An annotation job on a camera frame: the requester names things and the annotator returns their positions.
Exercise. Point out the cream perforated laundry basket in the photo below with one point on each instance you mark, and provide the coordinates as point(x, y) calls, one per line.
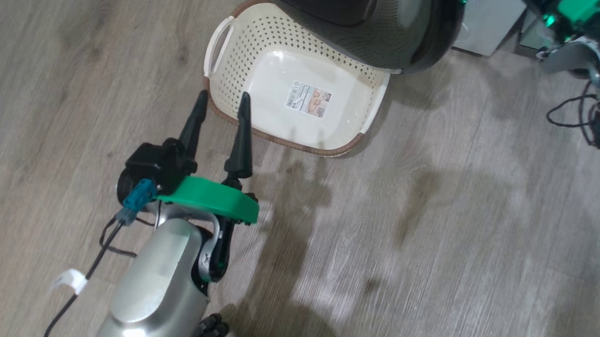
point(278, 83)

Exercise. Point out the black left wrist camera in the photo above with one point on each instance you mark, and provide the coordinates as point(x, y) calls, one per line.
point(155, 166)

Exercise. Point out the dark round washing machine door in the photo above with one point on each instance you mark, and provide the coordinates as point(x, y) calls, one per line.
point(384, 37)

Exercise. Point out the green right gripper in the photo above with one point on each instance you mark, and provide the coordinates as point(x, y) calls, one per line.
point(582, 9)

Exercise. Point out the black ribbed robot part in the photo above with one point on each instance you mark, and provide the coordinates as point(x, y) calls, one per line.
point(212, 330)

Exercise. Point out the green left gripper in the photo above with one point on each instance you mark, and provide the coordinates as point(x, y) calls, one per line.
point(214, 198)

